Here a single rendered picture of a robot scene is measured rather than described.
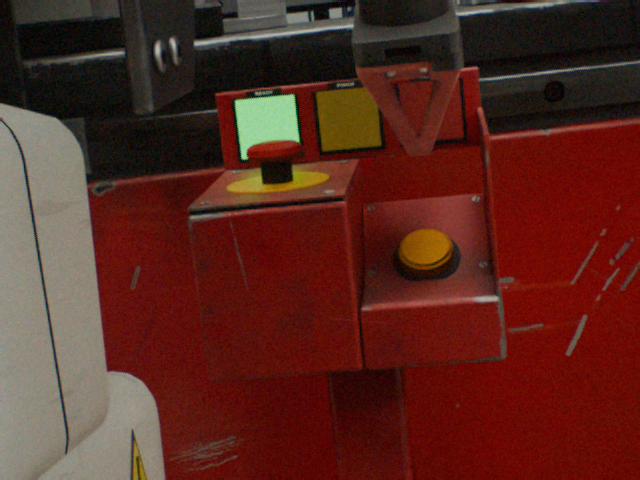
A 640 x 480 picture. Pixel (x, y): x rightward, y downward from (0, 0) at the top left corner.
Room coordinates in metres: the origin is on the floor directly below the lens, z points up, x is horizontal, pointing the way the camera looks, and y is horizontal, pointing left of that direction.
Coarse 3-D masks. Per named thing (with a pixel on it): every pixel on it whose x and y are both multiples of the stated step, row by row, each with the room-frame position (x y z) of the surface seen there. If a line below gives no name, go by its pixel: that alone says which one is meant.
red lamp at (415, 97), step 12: (408, 84) 0.95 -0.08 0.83; (420, 84) 0.95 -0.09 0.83; (432, 84) 0.95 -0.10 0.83; (456, 84) 0.94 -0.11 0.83; (408, 96) 0.95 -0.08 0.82; (420, 96) 0.95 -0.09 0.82; (456, 96) 0.94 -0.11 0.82; (408, 108) 0.95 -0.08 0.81; (420, 108) 0.95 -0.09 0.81; (456, 108) 0.94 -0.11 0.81; (408, 120) 0.95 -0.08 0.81; (420, 120) 0.95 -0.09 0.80; (444, 120) 0.94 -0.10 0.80; (456, 120) 0.94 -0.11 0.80; (444, 132) 0.94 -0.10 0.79; (456, 132) 0.94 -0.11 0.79
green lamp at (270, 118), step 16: (288, 96) 0.96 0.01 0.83; (240, 112) 0.96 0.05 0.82; (256, 112) 0.96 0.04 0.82; (272, 112) 0.96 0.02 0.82; (288, 112) 0.96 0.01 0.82; (240, 128) 0.96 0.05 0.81; (256, 128) 0.96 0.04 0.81; (272, 128) 0.96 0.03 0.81; (288, 128) 0.96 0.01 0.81; (240, 144) 0.96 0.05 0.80
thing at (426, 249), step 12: (408, 240) 0.87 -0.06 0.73; (420, 240) 0.87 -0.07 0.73; (432, 240) 0.87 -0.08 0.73; (444, 240) 0.87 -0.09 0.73; (408, 252) 0.86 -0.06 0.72; (420, 252) 0.86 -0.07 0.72; (432, 252) 0.86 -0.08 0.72; (444, 252) 0.86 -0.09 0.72; (408, 264) 0.86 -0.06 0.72; (420, 264) 0.85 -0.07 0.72; (432, 264) 0.85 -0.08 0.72; (444, 264) 0.85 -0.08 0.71; (420, 276) 0.86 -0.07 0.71
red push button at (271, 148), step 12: (264, 144) 0.87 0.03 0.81; (276, 144) 0.86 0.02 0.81; (288, 144) 0.86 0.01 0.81; (300, 144) 0.87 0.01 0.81; (252, 156) 0.86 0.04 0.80; (264, 156) 0.86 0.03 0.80; (276, 156) 0.86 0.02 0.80; (288, 156) 0.86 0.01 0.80; (264, 168) 0.87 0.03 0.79; (276, 168) 0.87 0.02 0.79; (288, 168) 0.87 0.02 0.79; (264, 180) 0.87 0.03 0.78; (276, 180) 0.87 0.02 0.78; (288, 180) 0.87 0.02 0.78
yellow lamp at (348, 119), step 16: (320, 96) 0.96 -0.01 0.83; (336, 96) 0.95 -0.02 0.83; (352, 96) 0.95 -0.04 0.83; (368, 96) 0.95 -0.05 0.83; (320, 112) 0.96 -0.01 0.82; (336, 112) 0.95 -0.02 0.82; (352, 112) 0.95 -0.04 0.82; (368, 112) 0.95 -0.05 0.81; (320, 128) 0.96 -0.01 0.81; (336, 128) 0.95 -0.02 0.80; (352, 128) 0.95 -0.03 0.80; (368, 128) 0.95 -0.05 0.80; (336, 144) 0.95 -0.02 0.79; (352, 144) 0.95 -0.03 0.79; (368, 144) 0.95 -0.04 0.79
